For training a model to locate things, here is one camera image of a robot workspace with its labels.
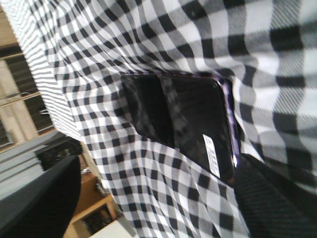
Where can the black foldable smartphone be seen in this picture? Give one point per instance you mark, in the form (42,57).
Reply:
(190,113)

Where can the black white checkered bedsheet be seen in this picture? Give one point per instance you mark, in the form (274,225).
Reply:
(79,50)

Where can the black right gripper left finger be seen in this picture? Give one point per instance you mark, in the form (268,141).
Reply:
(44,207)

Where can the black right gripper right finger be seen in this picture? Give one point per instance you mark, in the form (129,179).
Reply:
(271,205)

